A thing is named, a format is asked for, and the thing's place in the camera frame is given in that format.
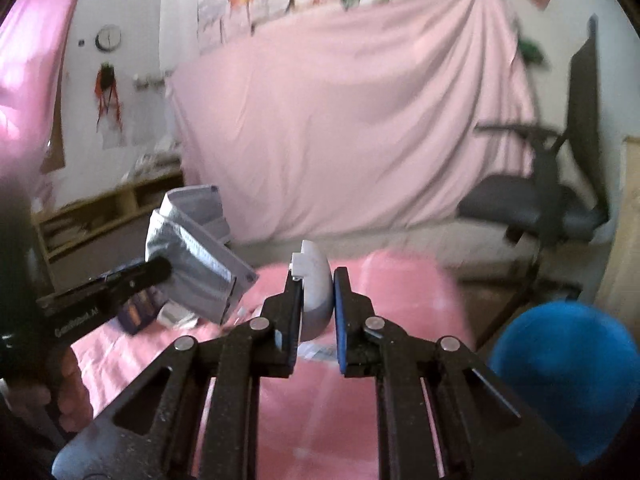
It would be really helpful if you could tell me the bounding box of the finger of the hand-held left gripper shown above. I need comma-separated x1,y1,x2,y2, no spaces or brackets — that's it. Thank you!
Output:
37,256,173,319

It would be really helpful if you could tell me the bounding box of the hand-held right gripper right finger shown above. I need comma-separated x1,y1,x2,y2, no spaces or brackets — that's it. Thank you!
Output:
332,266,583,480

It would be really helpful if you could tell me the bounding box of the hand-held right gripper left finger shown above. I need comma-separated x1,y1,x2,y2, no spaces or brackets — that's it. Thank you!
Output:
52,267,306,480

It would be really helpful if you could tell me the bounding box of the white plastic bottle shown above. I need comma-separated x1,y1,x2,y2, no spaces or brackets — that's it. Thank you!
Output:
291,240,335,343

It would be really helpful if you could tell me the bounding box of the dark blue cardboard box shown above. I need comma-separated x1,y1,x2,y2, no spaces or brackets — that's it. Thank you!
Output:
117,290,168,337

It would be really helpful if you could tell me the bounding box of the white printed tube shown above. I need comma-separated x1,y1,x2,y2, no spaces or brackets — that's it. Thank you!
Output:
297,342,337,364

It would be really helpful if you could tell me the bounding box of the grey soft packet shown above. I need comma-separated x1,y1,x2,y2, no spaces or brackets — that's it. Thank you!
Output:
145,185,260,325

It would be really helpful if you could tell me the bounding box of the person's left hand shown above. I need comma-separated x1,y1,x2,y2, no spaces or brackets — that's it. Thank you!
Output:
47,349,96,435

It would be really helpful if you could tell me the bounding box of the pink checked tablecloth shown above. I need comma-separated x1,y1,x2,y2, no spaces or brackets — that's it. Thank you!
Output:
70,252,476,480

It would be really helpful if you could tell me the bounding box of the wooden shelf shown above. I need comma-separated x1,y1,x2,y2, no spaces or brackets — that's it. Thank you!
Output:
31,167,186,266

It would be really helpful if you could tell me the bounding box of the stack of papers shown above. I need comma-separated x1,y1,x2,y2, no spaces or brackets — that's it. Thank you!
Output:
122,150,183,181

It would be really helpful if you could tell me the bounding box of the pink hanging sheet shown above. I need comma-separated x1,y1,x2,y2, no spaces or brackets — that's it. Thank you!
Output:
167,0,538,243

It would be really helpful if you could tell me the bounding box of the red hanging ornament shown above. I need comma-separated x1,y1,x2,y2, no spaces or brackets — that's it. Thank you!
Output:
94,62,124,131

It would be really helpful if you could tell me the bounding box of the pink curtain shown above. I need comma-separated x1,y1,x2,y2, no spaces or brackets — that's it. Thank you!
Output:
0,0,93,186

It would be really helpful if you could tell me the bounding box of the black office chair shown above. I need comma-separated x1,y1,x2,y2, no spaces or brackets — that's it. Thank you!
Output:
457,15,613,306

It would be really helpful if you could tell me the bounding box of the blue round object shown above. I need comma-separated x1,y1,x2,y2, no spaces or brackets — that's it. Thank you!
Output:
489,301,633,466

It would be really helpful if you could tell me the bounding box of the light wooden desk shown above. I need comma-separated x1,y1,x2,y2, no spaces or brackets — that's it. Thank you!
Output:
597,135,640,311

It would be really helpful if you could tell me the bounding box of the round wall clock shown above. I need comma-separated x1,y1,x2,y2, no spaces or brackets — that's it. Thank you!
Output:
95,25,122,52

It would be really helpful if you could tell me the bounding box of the green wall decoration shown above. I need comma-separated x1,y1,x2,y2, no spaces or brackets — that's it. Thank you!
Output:
517,35,546,64

